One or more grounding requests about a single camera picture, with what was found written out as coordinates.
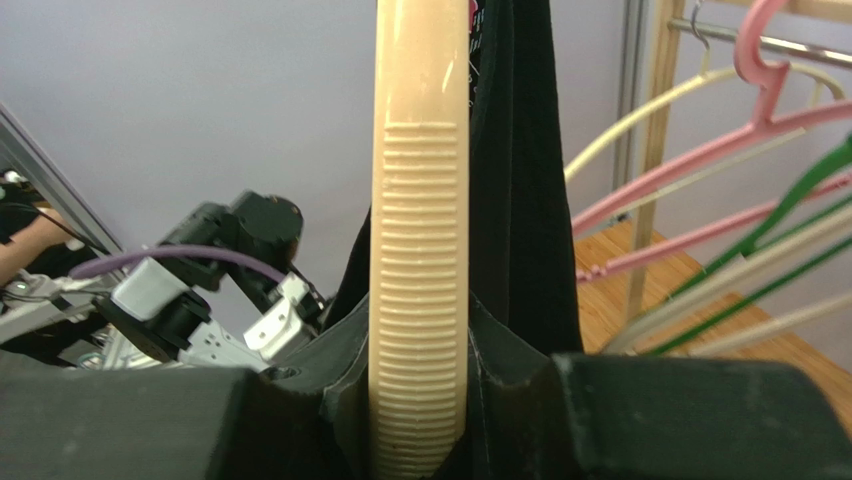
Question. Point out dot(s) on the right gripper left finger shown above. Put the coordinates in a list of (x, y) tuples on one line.
[(303, 420)]

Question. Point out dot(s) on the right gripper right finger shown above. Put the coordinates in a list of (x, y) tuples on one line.
[(576, 416)]

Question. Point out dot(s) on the black garment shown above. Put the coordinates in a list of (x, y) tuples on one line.
[(521, 262)]

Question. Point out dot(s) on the light wooden hanger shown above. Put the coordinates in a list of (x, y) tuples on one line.
[(418, 274)]

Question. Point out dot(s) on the green plastic hanger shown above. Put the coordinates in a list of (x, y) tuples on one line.
[(755, 254)]

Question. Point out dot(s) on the cream plastic hanger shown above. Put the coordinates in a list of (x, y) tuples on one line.
[(710, 111)]

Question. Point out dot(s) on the person forearm in background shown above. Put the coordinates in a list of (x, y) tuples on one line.
[(49, 229)]

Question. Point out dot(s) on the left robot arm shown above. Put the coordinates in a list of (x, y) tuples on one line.
[(219, 290)]

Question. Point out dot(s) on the wooden clothes rack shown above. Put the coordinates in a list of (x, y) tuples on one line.
[(661, 71)]

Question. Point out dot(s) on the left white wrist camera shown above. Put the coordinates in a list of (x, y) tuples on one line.
[(147, 290)]

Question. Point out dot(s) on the aluminium frame post left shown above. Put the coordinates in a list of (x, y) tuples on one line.
[(20, 149)]

